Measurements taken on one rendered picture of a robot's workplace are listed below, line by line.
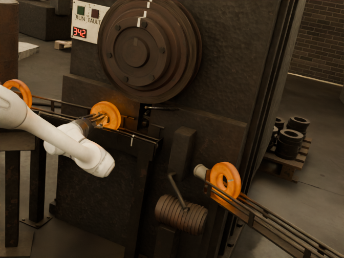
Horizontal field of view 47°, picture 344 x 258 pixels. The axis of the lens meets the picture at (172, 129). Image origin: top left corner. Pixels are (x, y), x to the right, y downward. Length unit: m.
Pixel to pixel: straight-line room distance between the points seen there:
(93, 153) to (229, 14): 0.80
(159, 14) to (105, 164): 0.63
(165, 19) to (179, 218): 0.83
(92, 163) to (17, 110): 0.48
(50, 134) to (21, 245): 1.02
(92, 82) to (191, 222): 0.85
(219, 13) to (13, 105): 0.97
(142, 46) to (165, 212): 0.70
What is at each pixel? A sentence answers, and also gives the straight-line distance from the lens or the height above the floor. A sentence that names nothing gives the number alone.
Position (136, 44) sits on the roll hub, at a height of 1.15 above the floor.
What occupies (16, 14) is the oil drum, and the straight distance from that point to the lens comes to 4.57.
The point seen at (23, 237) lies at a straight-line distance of 2.34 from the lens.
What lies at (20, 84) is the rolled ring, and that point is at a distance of 2.20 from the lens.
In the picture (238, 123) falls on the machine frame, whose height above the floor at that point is 0.87.
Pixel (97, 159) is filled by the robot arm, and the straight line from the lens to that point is 1.55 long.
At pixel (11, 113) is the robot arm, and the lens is 1.15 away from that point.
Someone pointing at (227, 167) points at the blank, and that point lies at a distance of 1.57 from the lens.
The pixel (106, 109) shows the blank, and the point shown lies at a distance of 1.90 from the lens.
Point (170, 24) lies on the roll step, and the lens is 1.64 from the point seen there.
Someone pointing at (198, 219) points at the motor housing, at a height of 0.51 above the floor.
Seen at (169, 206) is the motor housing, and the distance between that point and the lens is 1.73.
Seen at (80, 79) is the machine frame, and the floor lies 0.87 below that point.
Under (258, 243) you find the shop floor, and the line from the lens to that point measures 2.57.
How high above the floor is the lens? 1.45
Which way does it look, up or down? 22 degrees down
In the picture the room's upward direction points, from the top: 10 degrees clockwise
